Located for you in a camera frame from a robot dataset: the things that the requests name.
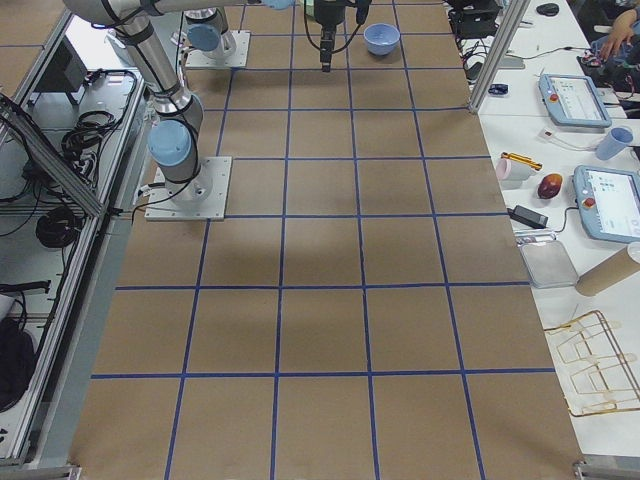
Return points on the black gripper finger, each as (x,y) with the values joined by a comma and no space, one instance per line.
(326,48)

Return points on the blue bowl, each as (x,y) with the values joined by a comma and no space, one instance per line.
(381,39)

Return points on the person's hand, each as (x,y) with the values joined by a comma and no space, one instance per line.
(621,33)

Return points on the black electronics pile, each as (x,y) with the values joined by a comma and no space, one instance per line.
(473,19)

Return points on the small blue black device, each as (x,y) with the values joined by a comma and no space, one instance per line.
(498,89)

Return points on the black computer mouse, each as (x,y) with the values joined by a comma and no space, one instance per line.
(549,9)

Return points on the pink cup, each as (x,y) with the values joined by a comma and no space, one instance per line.
(511,170)

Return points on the gold metal tool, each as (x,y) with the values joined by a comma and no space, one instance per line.
(522,159)

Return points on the white small card box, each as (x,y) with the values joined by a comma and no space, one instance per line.
(546,135)

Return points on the upper teach pendant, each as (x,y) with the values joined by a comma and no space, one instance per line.
(573,101)

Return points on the teach pendant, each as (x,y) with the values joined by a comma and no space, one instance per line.
(573,101)
(608,203)

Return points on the black box on shelf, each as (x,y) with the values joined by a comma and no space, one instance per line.
(65,73)

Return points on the red mango fruit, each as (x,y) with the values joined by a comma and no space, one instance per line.
(550,186)

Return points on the black power adapter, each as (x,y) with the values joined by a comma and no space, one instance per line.
(527,217)

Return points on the light blue plastic cup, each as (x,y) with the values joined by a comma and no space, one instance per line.
(617,139)

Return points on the silver metal tray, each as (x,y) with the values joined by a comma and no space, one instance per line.
(546,259)

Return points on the lower teach pendant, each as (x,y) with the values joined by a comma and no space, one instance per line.
(608,203)

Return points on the cardboard tube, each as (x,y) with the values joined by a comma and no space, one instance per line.
(610,271)

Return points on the black bag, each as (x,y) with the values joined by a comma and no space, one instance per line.
(18,361)

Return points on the aluminium frame post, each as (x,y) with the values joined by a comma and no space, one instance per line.
(505,33)

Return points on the aluminium diagonal frame beam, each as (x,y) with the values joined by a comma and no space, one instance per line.
(42,152)

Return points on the gold wire rack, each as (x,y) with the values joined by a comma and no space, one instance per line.
(596,374)

